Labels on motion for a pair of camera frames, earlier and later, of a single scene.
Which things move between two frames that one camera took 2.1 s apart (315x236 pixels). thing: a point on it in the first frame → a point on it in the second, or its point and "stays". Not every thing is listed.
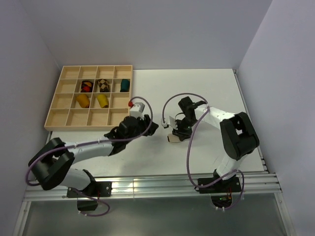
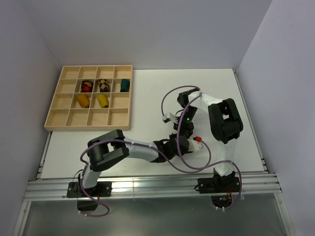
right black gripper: [182, 134] stays
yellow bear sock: [103, 101] stays
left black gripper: [145, 122] → [171, 136]
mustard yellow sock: [83, 101] stays
